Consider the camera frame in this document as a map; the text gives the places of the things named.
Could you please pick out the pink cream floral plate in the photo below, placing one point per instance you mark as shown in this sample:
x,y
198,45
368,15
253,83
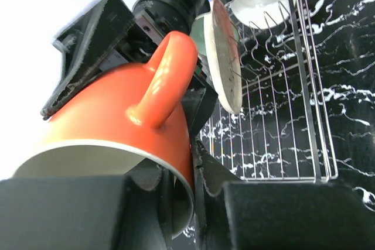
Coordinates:
x,y
223,57

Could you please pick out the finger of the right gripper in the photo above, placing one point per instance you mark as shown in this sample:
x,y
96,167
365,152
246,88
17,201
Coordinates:
x,y
198,104
84,44

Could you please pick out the orange and white bowl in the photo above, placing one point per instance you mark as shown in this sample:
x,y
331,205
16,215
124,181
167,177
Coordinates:
x,y
261,14

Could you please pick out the orange mug white inside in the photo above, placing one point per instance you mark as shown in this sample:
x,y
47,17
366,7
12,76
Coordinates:
x,y
131,113

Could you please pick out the green ceramic bowl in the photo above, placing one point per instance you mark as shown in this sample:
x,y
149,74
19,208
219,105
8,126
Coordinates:
x,y
197,34

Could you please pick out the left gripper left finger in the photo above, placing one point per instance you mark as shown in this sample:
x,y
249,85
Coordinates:
x,y
130,211

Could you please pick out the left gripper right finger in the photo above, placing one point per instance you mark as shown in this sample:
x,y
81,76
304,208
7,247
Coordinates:
x,y
234,214

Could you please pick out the metal wire dish rack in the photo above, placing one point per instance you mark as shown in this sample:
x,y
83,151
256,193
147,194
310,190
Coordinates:
x,y
282,131

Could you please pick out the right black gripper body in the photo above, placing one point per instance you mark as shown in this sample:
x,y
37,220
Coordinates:
x,y
142,40

